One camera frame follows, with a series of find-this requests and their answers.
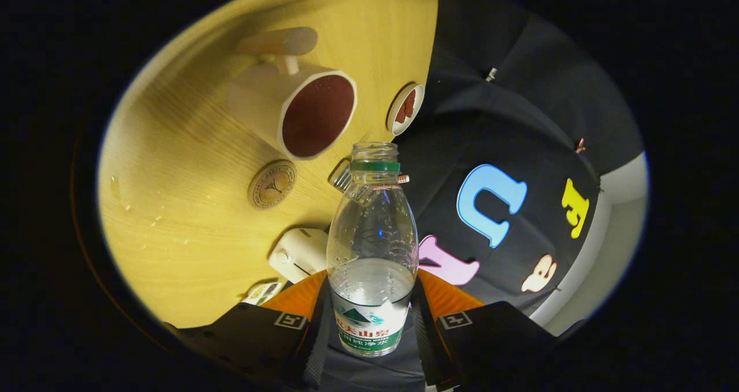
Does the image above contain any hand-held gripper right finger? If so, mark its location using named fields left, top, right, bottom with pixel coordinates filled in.
left=411, top=269, right=563, bottom=391

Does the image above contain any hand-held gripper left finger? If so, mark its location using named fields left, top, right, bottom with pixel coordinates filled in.
left=169, top=269, right=334, bottom=391

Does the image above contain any clear plastic bottle green label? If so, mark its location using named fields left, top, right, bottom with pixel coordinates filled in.
left=326, top=141, right=419, bottom=358

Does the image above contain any white toaster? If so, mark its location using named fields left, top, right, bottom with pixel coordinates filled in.
left=268, top=227, right=330, bottom=284

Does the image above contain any round wooden coaster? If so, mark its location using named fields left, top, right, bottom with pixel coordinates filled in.
left=248, top=160, right=297, bottom=210

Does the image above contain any white divided dish with beans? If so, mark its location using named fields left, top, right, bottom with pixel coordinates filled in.
left=241, top=281, right=285, bottom=306

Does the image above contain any cream cup with wooden handle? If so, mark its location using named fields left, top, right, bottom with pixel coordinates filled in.
left=226, top=27, right=359, bottom=162

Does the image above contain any wooden table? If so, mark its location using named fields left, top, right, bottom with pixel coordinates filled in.
left=97, top=0, right=439, bottom=330

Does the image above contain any white round plate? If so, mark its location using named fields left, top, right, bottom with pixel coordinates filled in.
left=386, top=83, right=426, bottom=137

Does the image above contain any wire mesh basket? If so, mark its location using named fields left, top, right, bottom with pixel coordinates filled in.
left=329, top=158, right=354, bottom=193

